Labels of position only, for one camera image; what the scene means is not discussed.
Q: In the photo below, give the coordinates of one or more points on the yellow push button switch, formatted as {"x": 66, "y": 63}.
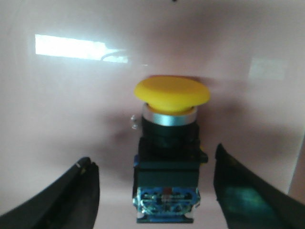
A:
{"x": 167, "y": 164}

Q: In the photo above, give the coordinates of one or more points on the pink plastic bin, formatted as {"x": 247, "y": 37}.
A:
{"x": 68, "y": 69}

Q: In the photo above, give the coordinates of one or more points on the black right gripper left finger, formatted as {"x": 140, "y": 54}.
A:
{"x": 70, "y": 202}

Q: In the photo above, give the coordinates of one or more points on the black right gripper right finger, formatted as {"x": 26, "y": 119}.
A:
{"x": 249, "y": 202}

